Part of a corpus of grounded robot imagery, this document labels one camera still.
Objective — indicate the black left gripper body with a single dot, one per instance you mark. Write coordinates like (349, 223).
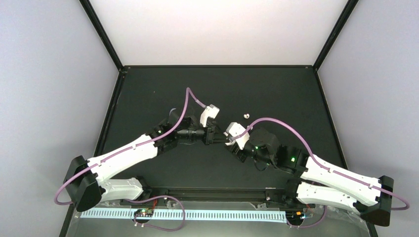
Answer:
(209, 130)

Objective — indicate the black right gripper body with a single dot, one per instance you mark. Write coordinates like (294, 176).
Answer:
(233, 150)

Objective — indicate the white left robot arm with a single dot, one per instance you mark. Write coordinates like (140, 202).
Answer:
(91, 181)

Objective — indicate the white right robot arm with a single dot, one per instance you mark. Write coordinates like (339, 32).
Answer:
(316, 181)

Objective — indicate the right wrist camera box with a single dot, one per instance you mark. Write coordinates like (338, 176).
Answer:
(237, 134)

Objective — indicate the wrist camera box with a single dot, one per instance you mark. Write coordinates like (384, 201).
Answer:
(210, 112)
(237, 134)

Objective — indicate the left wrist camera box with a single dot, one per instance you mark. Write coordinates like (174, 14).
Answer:
(210, 112)

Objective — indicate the white slotted cable duct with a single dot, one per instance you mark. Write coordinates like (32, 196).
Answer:
(189, 215)

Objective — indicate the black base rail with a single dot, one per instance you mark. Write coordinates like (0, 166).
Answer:
(272, 197)

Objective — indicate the black enclosure frame post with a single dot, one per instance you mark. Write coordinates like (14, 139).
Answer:
(93, 17)

